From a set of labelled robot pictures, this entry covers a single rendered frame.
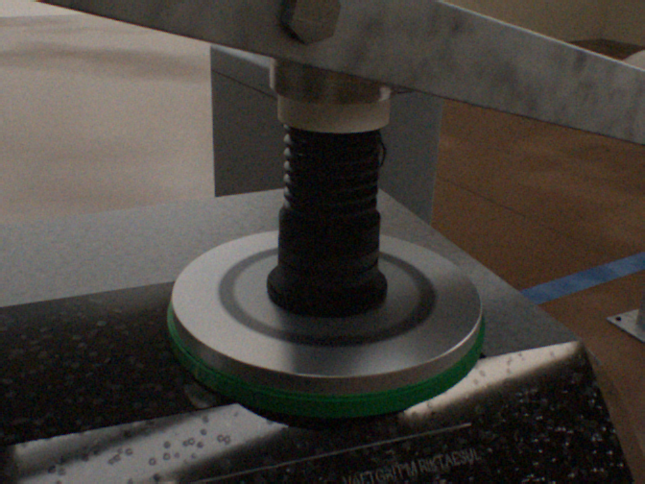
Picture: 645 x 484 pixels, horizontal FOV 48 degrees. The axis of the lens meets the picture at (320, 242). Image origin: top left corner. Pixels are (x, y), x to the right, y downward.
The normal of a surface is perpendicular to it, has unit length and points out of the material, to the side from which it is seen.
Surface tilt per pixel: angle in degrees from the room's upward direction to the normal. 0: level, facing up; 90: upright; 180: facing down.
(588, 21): 90
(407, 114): 90
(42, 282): 0
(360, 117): 90
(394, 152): 90
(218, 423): 45
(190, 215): 0
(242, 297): 0
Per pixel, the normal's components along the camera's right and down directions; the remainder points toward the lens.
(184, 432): 0.25, -0.36
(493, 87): 0.50, 0.37
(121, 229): 0.03, -0.91
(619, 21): -0.85, 0.19
